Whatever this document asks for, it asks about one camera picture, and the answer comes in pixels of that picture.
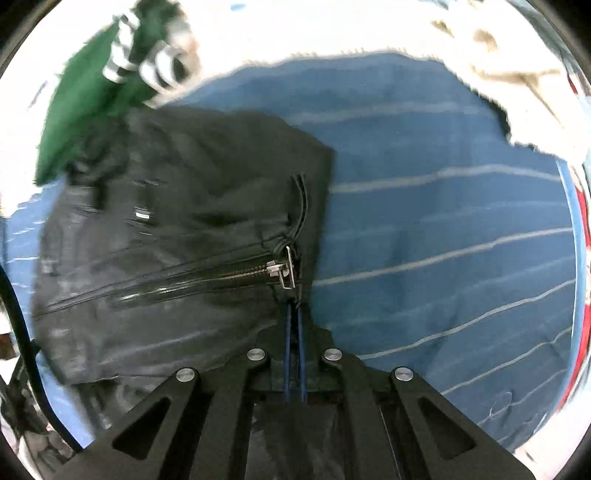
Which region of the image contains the blue striped blanket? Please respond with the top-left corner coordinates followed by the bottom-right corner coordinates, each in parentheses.
top-left (0, 52), bottom-right (583, 455)

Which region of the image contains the black cable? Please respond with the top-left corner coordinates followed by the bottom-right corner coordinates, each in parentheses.
top-left (0, 265), bottom-right (85, 453)

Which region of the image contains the white beige patterned cloth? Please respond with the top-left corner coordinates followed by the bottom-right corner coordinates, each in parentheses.
top-left (416, 9), bottom-right (591, 162)

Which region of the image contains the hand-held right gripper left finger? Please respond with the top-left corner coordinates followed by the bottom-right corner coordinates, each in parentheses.
top-left (60, 302), bottom-right (294, 480)

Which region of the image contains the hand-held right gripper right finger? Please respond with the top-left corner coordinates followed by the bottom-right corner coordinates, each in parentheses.
top-left (295, 302), bottom-right (539, 480)

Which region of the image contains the green garment with striped cuffs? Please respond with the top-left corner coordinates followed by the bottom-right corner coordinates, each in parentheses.
top-left (35, 0), bottom-right (197, 184)

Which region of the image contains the black zippered jacket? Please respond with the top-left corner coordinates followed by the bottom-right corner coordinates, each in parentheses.
top-left (31, 105), bottom-right (335, 435)

